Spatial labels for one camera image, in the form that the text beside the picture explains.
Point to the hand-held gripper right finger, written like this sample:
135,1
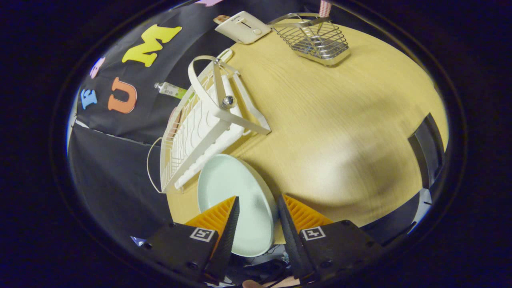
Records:
290,240

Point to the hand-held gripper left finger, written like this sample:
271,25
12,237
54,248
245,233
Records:
228,240

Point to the mint green plate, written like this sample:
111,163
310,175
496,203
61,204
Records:
256,200

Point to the black chair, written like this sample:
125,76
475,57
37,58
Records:
430,148

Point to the cream toaster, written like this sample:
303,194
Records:
240,30

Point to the toasted bread slice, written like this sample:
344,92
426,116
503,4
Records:
221,18

